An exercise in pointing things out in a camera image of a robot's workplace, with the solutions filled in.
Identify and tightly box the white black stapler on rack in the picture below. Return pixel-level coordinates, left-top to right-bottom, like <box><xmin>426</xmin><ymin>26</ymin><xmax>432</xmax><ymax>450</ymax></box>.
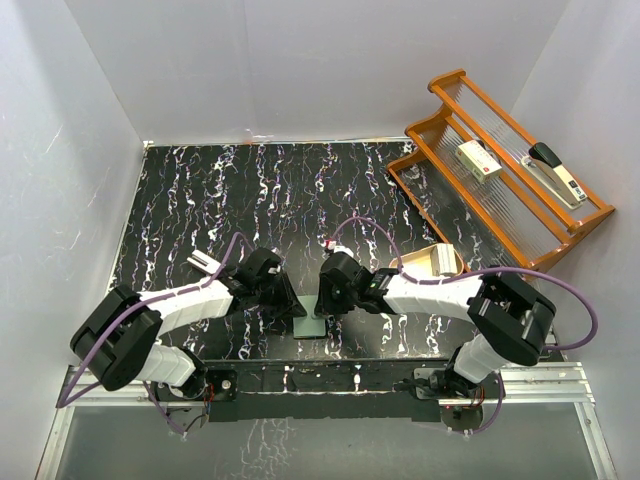
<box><xmin>520</xmin><ymin>142</ymin><xmax>588</xmax><ymax>210</ymax></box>

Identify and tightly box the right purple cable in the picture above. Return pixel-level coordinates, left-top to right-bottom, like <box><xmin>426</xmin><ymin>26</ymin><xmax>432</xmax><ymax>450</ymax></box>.
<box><xmin>329</xmin><ymin>216</ymin><xmax>600</xmax><ymax>436</ymax></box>

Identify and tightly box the beige oval tray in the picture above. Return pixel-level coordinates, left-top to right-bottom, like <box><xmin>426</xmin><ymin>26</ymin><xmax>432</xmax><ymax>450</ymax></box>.
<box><xmin>401</xmin><ymin>243</ymin><xmax>439</xmax><ymax>278</ymax></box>

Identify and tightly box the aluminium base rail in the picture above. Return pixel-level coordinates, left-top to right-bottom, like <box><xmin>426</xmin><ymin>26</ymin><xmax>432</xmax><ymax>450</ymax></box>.
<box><xmin>41</xmin><ymin>362</ymin><xmax>617</xmax><ymax>479</ymax></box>

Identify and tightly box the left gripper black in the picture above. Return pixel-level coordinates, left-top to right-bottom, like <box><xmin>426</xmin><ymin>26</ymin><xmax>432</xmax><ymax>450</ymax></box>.
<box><xmin>254</xmin><ymin>269</ymin><xmax>306</xmax><ymax>319</ymax></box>

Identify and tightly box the white staples box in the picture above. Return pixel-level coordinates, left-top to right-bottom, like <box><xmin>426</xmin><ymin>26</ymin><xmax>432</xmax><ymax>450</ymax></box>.
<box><xmin>455</xmin><ymin>140</ymin><xmax>502</xmax><ymax>184</ymax></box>

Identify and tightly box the stack of credit cards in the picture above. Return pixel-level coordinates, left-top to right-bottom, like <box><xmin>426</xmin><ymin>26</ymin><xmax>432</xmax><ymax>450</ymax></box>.
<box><xmin>429</xmin><ymin>243</ymin><xmax>464</xmax><ymax>277</ymax></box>

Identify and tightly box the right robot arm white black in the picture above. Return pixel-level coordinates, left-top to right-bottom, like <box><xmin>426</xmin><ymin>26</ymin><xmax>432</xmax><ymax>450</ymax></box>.
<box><xmin>315</xmin><ymin>252</ymin><xmax>556</xmax><ymax>398</ymax></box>

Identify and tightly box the green card holder wallet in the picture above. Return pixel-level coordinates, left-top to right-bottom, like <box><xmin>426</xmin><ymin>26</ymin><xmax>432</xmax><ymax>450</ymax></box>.
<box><xmin>293</xmin><ymin>295</ymin><xmax>327</xmax><ymax>340</ymax></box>

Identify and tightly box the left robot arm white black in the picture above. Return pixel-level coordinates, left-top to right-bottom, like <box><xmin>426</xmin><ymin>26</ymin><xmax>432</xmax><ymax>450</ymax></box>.
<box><xmin>70</xmin><ymin>248</ymin><xmax>307</xmax><ymax>399</ymax></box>

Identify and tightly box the small white black stapler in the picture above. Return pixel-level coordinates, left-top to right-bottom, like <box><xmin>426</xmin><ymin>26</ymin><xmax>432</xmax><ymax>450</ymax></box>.
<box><xmin>187</xmin><ymin>250</ymin><xmax>221</xmax><ymax>276</ymax></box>

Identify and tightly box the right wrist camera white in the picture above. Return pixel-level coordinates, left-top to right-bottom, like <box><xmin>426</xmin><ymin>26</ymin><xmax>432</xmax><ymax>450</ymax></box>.
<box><xmin>324</xmin><ymin>239</ymin><xmax>354</xmax><ymax>258</ymax></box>

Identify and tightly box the orange wooden shelf rack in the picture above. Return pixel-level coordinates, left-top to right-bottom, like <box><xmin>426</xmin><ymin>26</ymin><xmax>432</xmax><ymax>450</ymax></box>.
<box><xmin>387</xmin><ymin>69</ymin><xmax>615</xmax><ymax>272</ymax></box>

